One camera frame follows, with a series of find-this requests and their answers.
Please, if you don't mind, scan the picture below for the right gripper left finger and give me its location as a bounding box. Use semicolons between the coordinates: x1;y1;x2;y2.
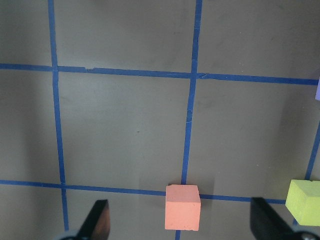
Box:
75;199;111;240

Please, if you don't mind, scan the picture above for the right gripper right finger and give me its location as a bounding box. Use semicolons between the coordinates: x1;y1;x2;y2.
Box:
249;197;303;240

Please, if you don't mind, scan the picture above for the yellow foam block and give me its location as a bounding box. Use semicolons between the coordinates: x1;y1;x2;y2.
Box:
285;179;320;227

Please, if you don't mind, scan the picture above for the orange foam block far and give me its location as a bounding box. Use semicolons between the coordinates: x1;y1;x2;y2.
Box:
164;184;201;232

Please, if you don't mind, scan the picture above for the purple foam block near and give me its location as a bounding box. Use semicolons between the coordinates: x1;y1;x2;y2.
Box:
315;79;320;101

